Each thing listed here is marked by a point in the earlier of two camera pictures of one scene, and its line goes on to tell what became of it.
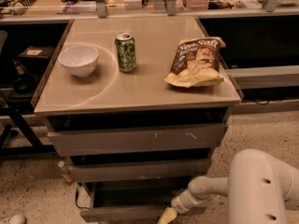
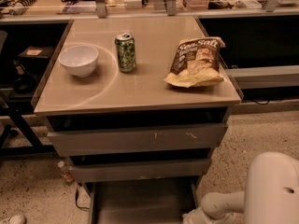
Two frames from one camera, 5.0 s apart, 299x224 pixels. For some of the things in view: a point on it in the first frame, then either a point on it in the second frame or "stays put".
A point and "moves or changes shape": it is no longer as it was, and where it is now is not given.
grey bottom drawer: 128,202 moves or changes shape
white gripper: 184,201 → 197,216
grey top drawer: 135,140 stays put
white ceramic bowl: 80,60 stays put
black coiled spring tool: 26,1 stays put
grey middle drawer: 135,170 stays put
